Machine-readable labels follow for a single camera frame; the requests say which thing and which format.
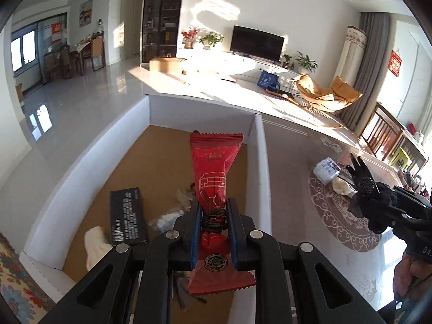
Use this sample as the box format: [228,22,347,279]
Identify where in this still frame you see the white tv console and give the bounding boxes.
[177,48,299,81]

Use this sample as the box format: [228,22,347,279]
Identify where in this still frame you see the floral patterned cushion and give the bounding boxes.
[1,234,55,324]

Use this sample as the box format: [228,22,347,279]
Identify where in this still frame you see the black television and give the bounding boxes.
[230,26,285,62]

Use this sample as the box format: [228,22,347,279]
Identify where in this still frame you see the green potted plant left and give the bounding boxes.
[199,32,225,50]

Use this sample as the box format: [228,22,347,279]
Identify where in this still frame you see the dark glass display cabinet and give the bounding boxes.
[141,0,182,63]

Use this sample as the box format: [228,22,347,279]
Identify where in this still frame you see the cream knitted cloth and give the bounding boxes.
[332,176,357,198]
[84,226,113,271]

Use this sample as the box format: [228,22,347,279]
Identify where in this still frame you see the brown cardboard box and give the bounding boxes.
[149,57,187,74]

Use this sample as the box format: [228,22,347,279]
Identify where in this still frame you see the clear cartoon floss box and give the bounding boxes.
[313,157,341,185]

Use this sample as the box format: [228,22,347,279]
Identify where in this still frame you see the green potted plant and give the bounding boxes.
[199,32,225,50]
[295,51,318,74]

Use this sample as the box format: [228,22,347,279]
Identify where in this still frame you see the framed wall painting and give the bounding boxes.
[79,0,93,28]

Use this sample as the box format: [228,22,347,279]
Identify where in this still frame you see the red flower plant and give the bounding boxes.
[181,27,201,49]

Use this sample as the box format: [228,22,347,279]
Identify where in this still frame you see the orange butterfly chair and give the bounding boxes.
[295,75,362,113]

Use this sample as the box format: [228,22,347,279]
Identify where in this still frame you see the red wall hanging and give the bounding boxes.
[387,50,402,77]

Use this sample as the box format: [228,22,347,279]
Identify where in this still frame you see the green potted plant right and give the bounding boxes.
[295,51,318,74]

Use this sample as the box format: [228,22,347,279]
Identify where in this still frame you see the black bow hair clip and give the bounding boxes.
[346,153,392,234]

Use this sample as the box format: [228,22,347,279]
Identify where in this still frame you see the red snack packet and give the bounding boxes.
[188,132,255,296]

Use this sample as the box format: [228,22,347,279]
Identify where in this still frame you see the white cardboard storage box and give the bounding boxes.
[18,93,272,324]

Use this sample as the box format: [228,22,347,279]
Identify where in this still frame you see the blue shopping bag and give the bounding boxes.
[257,70,280,92]

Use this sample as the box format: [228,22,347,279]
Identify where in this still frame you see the person right hand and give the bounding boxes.
[393,253,431,298]

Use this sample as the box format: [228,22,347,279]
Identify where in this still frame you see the white standing air conditioner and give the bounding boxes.
[335,26,367,86]

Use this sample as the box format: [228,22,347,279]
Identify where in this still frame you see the wooden dining chair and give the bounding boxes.
[361,102,403,161]

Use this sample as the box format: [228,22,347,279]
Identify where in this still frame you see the black frame eyeglasses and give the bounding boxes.
[173,272,207,312]

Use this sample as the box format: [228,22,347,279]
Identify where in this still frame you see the black cardboard box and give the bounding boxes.
[109,187,149,246]

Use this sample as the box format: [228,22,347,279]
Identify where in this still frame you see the bag of cotton swabs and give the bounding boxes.
[148,208,184,233]

